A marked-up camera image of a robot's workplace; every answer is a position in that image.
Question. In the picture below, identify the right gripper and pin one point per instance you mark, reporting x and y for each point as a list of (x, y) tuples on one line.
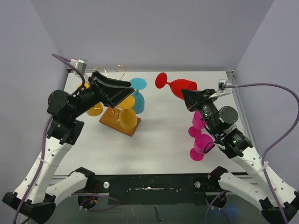
[(193, 99)]

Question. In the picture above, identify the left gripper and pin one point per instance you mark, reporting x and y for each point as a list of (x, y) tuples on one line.
[(112, 83)]

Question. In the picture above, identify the red wine glass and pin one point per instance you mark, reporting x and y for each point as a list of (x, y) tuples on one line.
[(176, 86)]

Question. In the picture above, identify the blue wine glass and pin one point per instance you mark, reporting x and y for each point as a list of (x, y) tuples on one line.
[(138, 84)]

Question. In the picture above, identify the yellow wine glass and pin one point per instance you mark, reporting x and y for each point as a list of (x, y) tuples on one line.
[(88, 103)]

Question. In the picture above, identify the orange wine glass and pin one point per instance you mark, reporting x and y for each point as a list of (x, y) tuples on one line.
[(127, 116)]

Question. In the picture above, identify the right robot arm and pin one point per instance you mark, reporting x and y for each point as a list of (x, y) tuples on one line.
[(277, 201)]

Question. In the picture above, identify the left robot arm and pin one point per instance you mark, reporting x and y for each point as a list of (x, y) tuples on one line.
[(34, 198)]

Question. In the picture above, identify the pink wine glass rear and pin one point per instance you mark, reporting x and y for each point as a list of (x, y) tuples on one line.
[(197, 125)]

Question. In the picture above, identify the pink wine glass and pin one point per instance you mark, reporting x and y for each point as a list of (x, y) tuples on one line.
[(197, 125), (203, 143)]

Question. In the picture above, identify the pink wine glass front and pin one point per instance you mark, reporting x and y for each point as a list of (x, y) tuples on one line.
[(203, 143)]

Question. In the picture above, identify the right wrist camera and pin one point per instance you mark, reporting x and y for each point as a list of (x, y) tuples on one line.
[(223, 89)]

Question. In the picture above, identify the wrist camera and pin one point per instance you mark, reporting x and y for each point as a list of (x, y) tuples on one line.
[(223, 89), (79, 64)]

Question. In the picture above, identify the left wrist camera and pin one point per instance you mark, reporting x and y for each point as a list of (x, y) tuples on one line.
[(79, 64)]

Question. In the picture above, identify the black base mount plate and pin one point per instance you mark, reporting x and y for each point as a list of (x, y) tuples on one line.
[(158, 189)]

